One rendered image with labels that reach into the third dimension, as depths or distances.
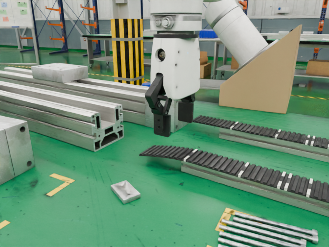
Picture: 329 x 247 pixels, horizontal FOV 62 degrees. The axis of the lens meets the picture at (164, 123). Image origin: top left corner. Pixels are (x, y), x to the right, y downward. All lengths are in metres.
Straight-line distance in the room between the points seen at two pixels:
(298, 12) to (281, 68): 7.23
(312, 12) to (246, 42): 7.10
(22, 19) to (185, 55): 5.83
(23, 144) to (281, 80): 0.71
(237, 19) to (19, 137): 0.78
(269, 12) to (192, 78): 7.73
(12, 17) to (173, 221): 6.06
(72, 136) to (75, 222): 0.27
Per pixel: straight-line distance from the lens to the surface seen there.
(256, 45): 1.03
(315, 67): 5.39
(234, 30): 1.03
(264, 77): 0.91
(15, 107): 0.82
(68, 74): 0.95
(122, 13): 4.09
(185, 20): 0.44
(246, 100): 0.93
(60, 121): 0.67
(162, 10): 0.44
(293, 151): 0.65
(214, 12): 1.05
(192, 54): 0.47
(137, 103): 0.74
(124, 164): 0.56
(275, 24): 8.15
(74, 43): 11.55
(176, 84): 0.44
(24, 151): 0.58
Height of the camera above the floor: 1.04
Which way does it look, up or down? 20 degrees down
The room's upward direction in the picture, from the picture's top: straight up
